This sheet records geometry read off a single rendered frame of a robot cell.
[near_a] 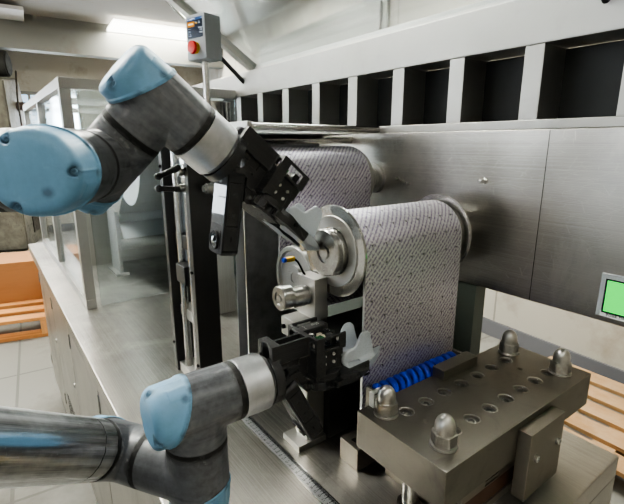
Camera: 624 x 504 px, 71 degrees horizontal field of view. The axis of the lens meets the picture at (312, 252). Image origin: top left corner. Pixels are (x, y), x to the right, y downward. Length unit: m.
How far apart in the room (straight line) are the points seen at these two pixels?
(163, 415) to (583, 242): 0.67
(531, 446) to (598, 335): 2.54
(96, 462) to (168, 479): 0.09
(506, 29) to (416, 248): 0.42
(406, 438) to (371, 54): 0.83
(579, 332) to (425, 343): 2.51
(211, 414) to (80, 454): 0.15
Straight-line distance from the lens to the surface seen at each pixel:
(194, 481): 0.60
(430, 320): 0.82
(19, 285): 4.32
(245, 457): 0.83
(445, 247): 0.81
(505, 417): 0.74
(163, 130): 0.55
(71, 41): 7.35
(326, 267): 0.69
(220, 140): 0.56
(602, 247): 0.83
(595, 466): 0.93
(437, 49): 1.00
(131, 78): 0.54
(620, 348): 3.22
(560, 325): 3.35
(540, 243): 0.86
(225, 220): 0.59
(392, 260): 0.71
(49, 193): 0.42
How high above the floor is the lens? 1.42
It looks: 14 degrees down
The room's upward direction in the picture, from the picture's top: straight up
